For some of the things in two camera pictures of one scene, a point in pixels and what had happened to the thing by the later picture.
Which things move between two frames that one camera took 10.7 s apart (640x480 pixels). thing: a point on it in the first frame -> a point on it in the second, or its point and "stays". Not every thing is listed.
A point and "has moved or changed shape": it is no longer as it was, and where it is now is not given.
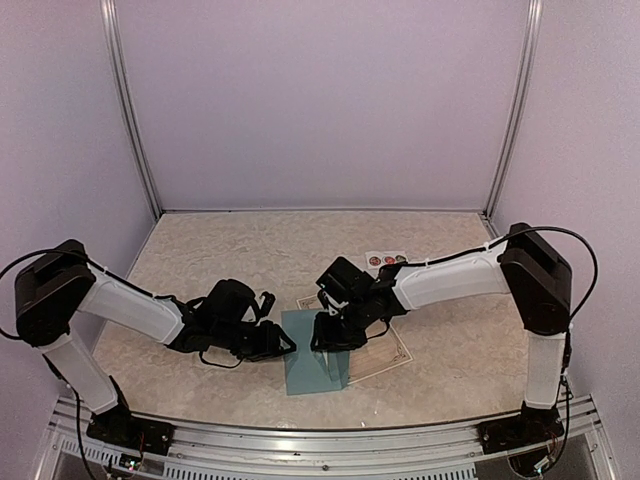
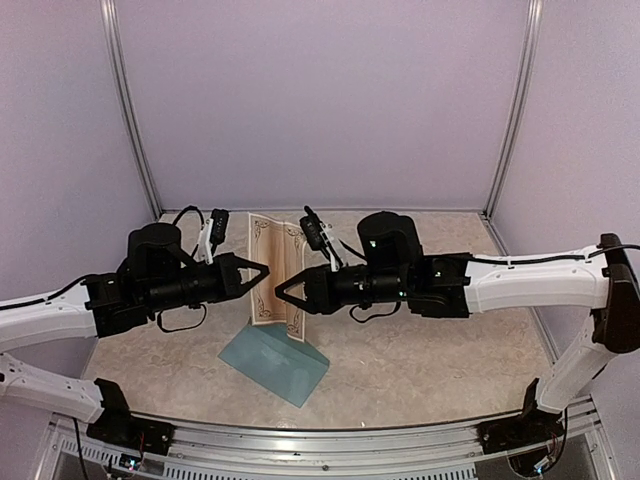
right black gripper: (327, 341) -> (318, 297)
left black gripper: (269, 346) -> (229, 282)
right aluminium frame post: (521, 104) stays
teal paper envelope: (309, 371) has moved or changed shape
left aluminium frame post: (108, 11) stays
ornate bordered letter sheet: (383, 350) -> (279, 247)
